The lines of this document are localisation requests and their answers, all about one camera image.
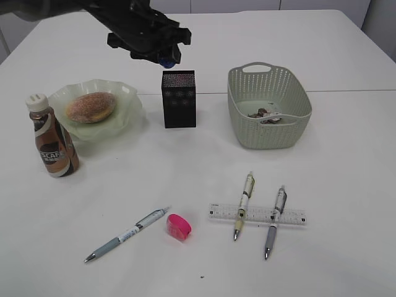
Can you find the grey grip ballpoint pen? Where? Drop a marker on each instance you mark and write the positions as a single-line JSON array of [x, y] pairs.
[[276, 214]]

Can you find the pale green plastic basket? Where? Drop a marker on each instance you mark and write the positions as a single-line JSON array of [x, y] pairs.
[[275, 88]]

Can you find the cream grip ballpoint pen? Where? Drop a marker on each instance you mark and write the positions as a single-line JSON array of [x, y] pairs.
[[243, 205]]

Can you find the brown grey paper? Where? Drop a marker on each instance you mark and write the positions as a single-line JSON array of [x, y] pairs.
[[256, 114]]

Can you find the paper with pink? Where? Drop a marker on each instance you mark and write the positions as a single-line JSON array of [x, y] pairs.
[[268, 117]]

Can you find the pink pencil sharpener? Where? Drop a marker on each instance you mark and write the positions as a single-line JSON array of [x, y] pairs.
[[178, 227]]

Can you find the brown Nescafe coffee bottle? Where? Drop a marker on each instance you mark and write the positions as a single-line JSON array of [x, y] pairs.
[[52, 140]]

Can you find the sugared bread bun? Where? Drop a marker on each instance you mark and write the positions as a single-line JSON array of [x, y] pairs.
[[91, 108]]

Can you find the pale green wavy plate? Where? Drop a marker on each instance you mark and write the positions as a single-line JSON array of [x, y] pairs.
[[127, 108]]

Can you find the blue grey ballpoint pen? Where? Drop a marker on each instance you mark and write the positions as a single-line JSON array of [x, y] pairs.
[[139, 226]]

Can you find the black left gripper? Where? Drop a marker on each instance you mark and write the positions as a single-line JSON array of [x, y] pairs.
[[134, 25]]

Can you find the clear plastic ruler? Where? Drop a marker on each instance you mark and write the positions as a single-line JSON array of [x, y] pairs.
[[256, 214]]

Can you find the blue pencil sharpener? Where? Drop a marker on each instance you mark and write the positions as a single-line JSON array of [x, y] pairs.
[[167, 62]]

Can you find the black mesh pen holder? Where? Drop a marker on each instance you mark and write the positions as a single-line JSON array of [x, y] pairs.
[[179, 99]]

